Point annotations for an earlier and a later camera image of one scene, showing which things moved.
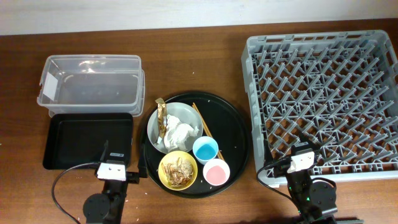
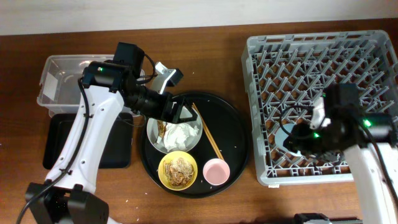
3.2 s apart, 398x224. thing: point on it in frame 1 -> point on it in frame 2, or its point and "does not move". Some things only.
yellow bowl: [178, 170] does not move
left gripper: [134, 177] -> [176, 115]
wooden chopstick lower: [208, 134] does not move
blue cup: [205, 149] -> [281, 135]
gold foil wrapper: [162, 119] does not move
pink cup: [216, 172] does not move
